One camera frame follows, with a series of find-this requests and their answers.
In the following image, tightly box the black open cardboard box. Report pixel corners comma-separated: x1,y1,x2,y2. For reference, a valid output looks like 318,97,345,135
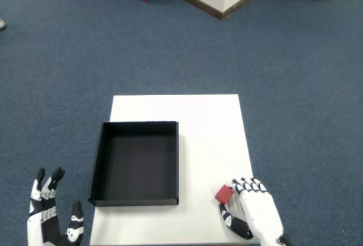
87,120,179,207

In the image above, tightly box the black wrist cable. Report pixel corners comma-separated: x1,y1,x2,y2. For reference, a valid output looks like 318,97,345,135
276,233,294,246

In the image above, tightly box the small red cube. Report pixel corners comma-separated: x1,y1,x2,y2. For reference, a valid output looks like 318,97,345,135
214,184,235,203

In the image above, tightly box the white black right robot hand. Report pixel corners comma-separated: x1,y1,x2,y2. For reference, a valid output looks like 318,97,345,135
218,177,284,246

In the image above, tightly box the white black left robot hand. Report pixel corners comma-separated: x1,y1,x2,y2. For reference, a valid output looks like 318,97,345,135
27,167,85,246

